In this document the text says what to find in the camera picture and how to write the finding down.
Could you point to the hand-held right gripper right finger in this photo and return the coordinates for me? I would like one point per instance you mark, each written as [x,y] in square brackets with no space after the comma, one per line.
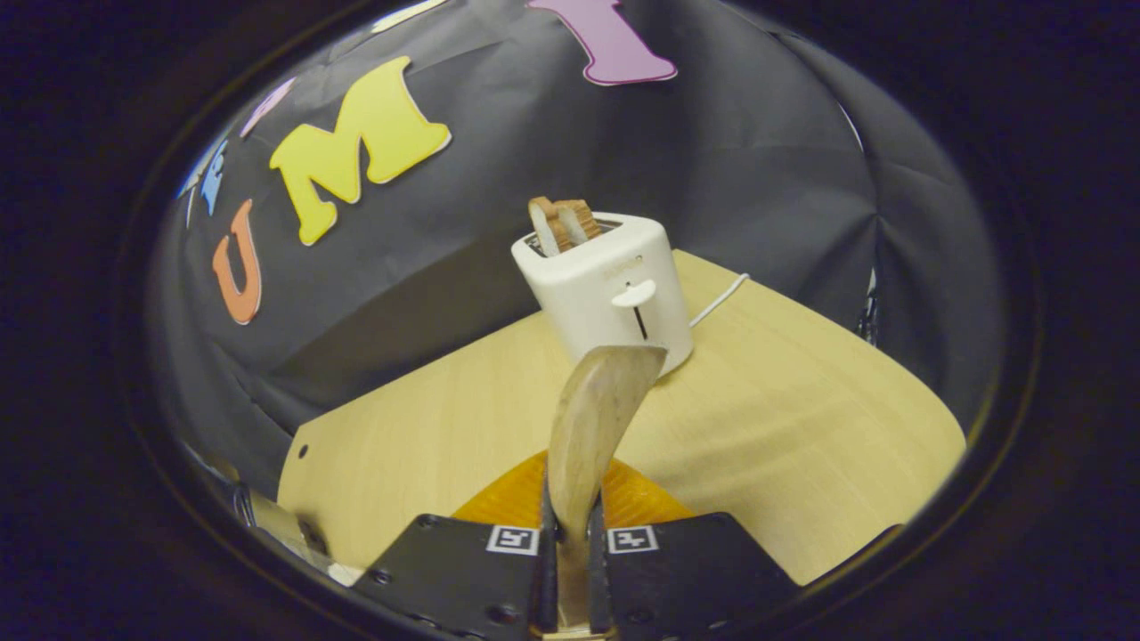
[598,588]

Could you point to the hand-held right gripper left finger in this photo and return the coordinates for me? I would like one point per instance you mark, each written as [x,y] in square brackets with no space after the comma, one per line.
[548,588]

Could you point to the wooden spoon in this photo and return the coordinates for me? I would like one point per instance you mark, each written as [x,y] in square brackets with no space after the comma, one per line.
[592,418]

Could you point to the white toaster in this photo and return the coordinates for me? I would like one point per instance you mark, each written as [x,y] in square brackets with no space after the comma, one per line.
[597,294]

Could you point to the toast bread slice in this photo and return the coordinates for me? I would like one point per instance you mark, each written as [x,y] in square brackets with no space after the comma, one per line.
[545,227]
[583,221]

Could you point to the metal backdrop stand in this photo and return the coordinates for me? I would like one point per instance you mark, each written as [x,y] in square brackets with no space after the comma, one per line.
[868,312]

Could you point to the black backdrop cloth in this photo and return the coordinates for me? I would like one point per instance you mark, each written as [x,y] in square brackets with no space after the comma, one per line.
[534,133]

